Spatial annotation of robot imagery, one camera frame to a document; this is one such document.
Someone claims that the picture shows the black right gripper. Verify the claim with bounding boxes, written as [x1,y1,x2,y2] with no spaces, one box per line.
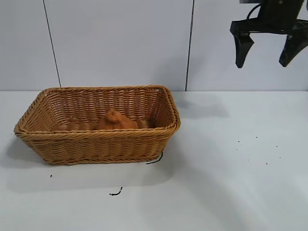
[230,0,308,69]

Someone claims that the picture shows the orange knobbed citrus fruit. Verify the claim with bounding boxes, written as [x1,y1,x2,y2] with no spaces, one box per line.
[96,108,139,131]

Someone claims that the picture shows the brown woven wicker basket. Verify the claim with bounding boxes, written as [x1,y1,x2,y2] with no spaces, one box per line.
[13,84,181,166]

